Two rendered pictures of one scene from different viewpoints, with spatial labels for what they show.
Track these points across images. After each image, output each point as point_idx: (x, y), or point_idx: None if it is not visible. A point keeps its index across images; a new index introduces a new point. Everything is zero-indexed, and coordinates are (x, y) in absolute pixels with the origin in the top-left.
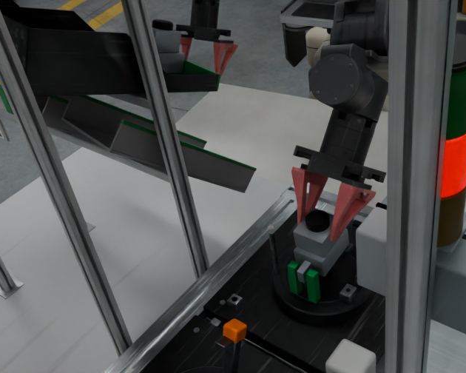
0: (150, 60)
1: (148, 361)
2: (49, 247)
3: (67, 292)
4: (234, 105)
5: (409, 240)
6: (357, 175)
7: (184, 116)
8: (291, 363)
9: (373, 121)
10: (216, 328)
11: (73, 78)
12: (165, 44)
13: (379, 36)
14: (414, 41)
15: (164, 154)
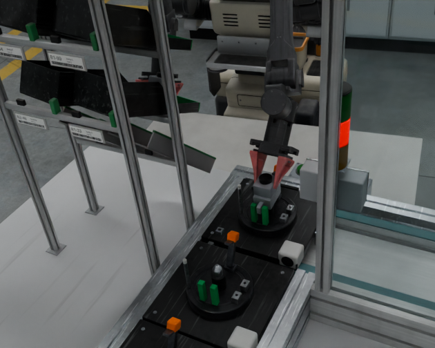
0: (172, 96)
1: (176, 267)
2: (75, 222)
3: (99, 246)
4: None
5: (328, 166)
6: (284, 152)
7: None
8: None
9: (290, 123)
10: (212, 246)
11: (134, 107)
12: None
13: (291, 79)
14: (329, 85)
15: (175, 148)
